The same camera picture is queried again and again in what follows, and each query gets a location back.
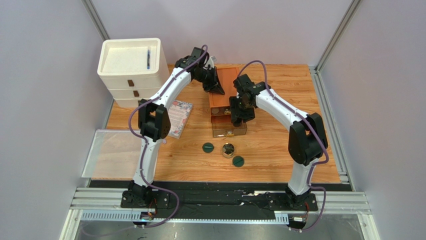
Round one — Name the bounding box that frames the clear plastic sheet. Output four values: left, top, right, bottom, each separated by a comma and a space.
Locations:
82, 129, 145, 180

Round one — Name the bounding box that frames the white three-drawer cabinet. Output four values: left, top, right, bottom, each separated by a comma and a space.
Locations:
97, 37, 170, 108

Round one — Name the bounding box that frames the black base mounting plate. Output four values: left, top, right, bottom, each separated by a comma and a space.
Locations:
120, 190, 320, 213

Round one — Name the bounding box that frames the dark green round lid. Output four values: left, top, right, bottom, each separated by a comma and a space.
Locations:
202, 142, 215, 153

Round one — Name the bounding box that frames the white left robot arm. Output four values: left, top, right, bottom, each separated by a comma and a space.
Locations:
120, 44, 225, 208

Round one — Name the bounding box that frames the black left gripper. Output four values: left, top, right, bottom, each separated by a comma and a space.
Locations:
194, 66, 226, 96

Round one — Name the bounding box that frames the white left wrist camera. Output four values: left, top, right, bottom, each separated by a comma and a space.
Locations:
205, 55, 217, 69

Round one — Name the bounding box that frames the gold mirrored jar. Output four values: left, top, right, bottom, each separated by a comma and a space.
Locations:
221, 143, 235, 158

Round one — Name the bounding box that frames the orange drawer box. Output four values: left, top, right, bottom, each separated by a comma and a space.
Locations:
209, 67, 240, 116

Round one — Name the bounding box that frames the clear orange drawer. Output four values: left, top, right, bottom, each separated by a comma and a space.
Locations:
211, 115, 247, 138

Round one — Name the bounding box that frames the blue pen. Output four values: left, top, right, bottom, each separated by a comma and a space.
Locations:
146, 49, 151, 70

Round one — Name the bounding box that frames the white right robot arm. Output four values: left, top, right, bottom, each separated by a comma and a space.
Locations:
229, 74, 330, 210

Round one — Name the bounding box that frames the aluminium frame rail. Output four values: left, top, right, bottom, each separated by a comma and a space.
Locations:
70, 187, 372, 224

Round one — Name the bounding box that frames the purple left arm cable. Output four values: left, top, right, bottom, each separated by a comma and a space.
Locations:
128, 44, 209, 229

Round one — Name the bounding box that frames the floral patterned booklet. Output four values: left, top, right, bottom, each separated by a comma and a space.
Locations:
168, 100, 193, 139

